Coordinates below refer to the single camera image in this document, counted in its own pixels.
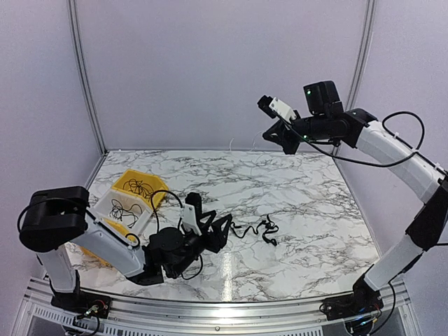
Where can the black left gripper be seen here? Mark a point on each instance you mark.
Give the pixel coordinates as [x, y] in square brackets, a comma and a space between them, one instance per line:
[216, 240]

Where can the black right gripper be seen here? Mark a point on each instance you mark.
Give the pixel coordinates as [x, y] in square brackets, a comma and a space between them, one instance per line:
[283, 138]

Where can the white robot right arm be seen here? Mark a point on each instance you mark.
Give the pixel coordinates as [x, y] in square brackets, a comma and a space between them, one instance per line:
[361, 130]

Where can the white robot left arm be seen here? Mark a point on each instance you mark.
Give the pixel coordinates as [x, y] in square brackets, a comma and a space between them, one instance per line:
[58, 216]

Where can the yellow bin far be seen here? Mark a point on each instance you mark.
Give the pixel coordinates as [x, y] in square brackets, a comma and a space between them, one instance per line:
[148, 187]

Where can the yellow bin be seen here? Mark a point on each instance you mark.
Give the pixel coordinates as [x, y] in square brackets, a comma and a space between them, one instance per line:
[148, 187]
[123, 252]

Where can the white bin middle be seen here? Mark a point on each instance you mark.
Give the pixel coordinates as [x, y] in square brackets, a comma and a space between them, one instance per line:
[129, 211]

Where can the yellow bin near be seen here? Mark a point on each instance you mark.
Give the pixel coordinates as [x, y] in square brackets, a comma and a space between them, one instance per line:
[123, 252]

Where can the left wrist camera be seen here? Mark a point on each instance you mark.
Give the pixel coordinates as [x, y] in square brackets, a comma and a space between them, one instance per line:
[191, 212]

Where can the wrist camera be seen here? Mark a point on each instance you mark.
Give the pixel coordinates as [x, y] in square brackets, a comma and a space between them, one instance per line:
[275, 108]
[191, 212]

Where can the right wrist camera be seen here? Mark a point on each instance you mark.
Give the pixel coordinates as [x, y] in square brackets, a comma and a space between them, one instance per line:
[275, 108]

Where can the right aluminium corner post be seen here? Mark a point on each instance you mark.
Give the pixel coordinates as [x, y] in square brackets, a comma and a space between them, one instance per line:
[363, 53]

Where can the aluminium corner post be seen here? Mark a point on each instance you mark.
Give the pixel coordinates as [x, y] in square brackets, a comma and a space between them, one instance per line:
[83, 75]
[363, 53]

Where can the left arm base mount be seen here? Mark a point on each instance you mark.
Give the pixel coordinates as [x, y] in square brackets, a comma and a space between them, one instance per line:
[80, 301]

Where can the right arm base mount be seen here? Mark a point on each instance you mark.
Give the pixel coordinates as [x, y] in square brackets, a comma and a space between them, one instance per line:
[363, 299]

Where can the aluminium front rail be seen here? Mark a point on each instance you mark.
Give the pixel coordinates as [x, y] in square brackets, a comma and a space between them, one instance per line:
[128, 315]

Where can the left aluminium corner post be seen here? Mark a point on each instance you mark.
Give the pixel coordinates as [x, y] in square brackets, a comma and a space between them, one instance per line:
[83, 75]

